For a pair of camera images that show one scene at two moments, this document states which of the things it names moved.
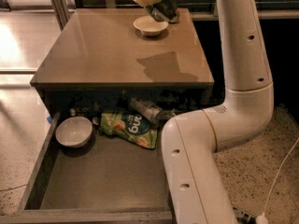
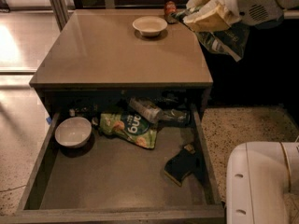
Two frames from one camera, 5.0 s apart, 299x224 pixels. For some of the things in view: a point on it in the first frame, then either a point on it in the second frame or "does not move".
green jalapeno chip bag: x=165 y=10 -> x=230 y=40
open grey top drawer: x=107 y=181 does not move
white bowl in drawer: x=73 y=132 does not move
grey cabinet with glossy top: x=100 y=49 does not move
